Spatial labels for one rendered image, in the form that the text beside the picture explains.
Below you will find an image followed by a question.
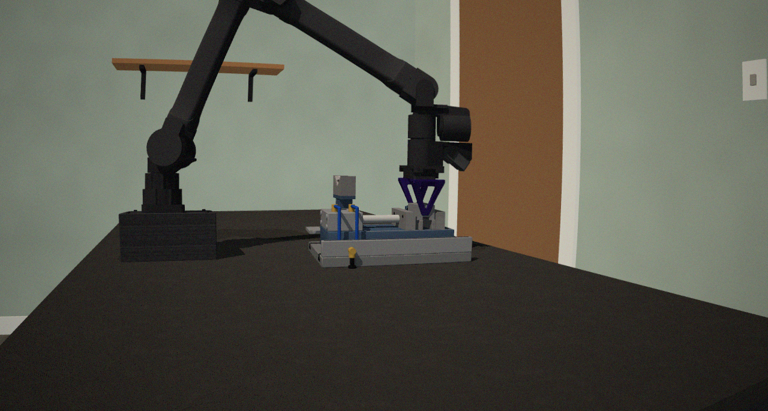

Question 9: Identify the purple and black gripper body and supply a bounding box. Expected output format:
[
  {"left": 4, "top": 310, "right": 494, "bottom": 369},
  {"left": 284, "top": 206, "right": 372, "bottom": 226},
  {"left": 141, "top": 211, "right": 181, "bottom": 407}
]
[{"left": 399, "top": 138, "right": 444, "bottom": 179}]

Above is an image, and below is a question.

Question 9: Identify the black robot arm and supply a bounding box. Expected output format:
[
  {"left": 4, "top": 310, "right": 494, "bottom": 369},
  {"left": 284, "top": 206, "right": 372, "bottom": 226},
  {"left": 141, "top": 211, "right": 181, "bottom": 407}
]
[{"left": 142, "top": 0, "right": 472, "bottom": 213}]

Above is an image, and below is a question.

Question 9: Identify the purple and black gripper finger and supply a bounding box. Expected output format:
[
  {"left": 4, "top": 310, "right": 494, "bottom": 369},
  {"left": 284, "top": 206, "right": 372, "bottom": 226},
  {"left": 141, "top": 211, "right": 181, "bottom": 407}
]
[
  {"left": 410, "top": 179, "right": 445, "bottom": 215},
  {"left": 398, "top": 178, "right": 428, "bottom": 203}
]

